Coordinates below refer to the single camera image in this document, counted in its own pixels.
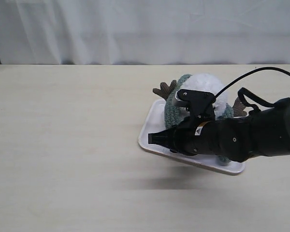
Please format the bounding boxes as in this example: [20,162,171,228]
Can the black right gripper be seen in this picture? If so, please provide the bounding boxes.
[148,117,254,163]

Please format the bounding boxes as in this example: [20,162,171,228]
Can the white rectangular plastic tray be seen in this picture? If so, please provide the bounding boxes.
[138,100,246,176]

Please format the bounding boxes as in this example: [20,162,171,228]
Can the green fleece scarf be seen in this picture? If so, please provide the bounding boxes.
[163,74,234,167]

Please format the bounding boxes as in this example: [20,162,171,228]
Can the white plush snowman toy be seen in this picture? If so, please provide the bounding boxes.
[152,73,249,121]

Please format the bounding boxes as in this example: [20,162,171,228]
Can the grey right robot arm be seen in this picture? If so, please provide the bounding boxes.
[147,99,290,163]

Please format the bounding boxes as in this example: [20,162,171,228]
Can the white backdrop curtain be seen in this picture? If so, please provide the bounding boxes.
[0,0,290,65]

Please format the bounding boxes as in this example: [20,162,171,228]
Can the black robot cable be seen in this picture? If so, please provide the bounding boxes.
[214,67,290,114]

